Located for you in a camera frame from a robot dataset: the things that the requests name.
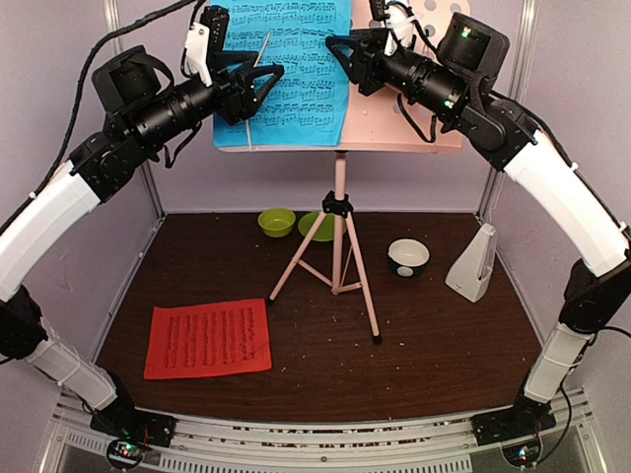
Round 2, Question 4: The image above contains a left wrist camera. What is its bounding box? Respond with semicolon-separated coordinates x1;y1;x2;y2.
181;6;230;88

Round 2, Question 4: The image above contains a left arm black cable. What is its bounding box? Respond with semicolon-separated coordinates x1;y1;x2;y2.
29;0;203;198

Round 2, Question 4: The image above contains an aluminium front rail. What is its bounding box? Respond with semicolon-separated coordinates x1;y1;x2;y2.
38;388;607;473

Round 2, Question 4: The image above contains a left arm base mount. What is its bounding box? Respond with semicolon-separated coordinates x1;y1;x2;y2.
90;395;176;447

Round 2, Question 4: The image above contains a white and navy bowl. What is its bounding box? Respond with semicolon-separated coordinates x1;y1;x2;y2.
387;238;430;278

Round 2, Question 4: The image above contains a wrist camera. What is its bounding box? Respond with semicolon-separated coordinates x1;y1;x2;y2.
181;6;230;88
369;0;417;56

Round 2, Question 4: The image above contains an aluminium frame post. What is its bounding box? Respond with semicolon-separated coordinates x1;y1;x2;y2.
477;0;541;224
102;0;165;220

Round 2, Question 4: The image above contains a green plate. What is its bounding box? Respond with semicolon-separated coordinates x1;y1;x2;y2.
297;210;346;243

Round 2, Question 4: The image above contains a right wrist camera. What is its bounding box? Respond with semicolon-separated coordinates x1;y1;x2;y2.
369;0;417;56

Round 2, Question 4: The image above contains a blue sheet music paper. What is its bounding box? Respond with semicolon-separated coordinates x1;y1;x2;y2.
213;0;352;148

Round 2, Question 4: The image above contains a lime green bowl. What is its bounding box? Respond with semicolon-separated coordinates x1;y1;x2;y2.
257;208;296;237

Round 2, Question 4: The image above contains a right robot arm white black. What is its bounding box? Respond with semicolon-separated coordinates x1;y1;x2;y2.
325;7;630;436

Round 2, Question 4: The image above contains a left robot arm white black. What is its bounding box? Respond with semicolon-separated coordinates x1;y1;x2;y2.
1;45;285;438

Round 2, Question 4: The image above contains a left aluminium frame post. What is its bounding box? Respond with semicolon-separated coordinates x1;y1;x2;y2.
102;0;165;220

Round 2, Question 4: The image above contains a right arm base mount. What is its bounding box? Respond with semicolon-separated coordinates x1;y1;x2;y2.
470;384;556;446

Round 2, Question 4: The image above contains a right aluminium frame post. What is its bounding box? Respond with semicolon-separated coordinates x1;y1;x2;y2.
477;0;541;224

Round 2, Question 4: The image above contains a red sheet music paper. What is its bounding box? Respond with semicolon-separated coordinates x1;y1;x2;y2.
144;299;272;380

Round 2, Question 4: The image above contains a white metronome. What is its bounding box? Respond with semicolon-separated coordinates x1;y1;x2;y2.
445;223;497;303

